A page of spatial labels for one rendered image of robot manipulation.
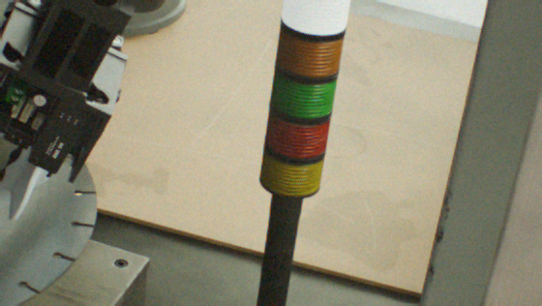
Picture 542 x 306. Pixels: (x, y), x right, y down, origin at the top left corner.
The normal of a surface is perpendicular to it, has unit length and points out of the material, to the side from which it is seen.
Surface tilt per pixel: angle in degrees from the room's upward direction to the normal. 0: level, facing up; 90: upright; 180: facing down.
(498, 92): 90
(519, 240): 90
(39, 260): 0
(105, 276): 0
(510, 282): 90
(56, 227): 0
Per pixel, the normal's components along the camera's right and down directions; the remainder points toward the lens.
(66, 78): 0.50, -0.70
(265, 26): 0.12, -0.85
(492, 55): -0.32, 0.45
